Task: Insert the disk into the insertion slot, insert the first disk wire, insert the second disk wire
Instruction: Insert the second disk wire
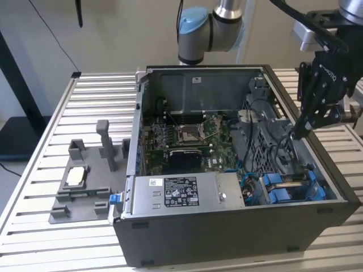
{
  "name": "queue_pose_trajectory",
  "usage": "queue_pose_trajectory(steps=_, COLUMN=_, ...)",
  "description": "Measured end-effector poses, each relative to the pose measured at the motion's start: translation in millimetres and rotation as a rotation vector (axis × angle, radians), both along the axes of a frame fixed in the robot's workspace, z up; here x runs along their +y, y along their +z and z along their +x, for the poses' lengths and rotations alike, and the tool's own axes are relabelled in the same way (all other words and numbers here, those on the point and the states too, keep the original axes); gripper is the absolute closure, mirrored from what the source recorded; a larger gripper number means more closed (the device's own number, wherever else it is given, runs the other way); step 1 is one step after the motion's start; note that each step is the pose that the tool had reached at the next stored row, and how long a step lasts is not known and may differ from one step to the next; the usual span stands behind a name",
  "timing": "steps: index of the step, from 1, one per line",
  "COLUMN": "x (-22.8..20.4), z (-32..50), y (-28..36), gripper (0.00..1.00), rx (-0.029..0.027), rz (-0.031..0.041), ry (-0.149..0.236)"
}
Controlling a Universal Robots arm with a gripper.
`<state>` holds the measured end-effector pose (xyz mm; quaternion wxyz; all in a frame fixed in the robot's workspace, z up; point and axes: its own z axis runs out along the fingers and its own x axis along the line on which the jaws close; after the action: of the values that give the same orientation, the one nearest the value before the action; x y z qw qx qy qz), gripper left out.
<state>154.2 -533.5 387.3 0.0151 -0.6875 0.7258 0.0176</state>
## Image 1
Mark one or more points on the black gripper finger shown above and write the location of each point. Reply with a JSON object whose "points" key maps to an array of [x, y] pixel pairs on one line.
{"points": [[330, 114], [307, 119]]}

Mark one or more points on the black installed RAM sticks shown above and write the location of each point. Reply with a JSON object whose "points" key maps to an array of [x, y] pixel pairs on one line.
{"points": [[185, 116]]}

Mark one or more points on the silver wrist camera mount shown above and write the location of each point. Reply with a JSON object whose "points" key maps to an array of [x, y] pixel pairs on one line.
{"points": [[304, 35]]}

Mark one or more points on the blue case latch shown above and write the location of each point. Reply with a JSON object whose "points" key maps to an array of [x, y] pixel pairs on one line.
{"points": [[113, 199]]}

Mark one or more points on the grey metal disk bay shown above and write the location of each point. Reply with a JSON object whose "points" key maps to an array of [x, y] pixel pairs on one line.
{"points": [[255, 133]]}

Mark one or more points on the green motherboard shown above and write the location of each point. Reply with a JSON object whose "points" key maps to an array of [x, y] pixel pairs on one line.
{"points": [[218, 147]]}

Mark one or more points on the black graphics card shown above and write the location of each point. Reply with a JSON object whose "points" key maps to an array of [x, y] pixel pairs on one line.
{"points": [[184, 160]]}

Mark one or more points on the black monitor stand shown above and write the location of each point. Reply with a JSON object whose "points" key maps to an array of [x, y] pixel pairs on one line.
{"points": [[17, 113]]}

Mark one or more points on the black table corner clip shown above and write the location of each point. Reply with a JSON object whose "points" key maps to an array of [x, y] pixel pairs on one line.
{"points": [[76, 74]]}

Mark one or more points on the CPU socket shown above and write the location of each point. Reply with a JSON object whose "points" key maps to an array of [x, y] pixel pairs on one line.
{"points": [[188, 132]]}

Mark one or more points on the hard disk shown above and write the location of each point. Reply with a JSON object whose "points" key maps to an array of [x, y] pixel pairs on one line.
{"points": [[275, 180]]}

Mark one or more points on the black open PC case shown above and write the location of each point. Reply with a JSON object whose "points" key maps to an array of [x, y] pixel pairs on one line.
{"points": [[221, 235]]}

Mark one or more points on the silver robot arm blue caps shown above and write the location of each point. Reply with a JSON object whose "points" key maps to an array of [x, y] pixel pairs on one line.
{"points": [[195, 42]]}

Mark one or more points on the black hanging rod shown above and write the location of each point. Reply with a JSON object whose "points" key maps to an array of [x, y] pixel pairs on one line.
{"points": [[79, 14]]}

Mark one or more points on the silver CPU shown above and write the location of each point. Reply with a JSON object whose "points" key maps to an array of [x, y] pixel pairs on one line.
{"points": [[76, 176]]}

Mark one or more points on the grey parts rack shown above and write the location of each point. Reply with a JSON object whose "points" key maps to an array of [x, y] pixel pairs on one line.
{"points": [[85, 158]]}

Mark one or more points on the silver power supply unit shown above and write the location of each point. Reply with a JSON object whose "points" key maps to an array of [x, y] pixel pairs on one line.
{"points": [[181, 194]]}

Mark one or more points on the blue disk carrier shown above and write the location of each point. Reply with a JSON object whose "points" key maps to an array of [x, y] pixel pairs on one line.
{"points": [[279, 196]]}

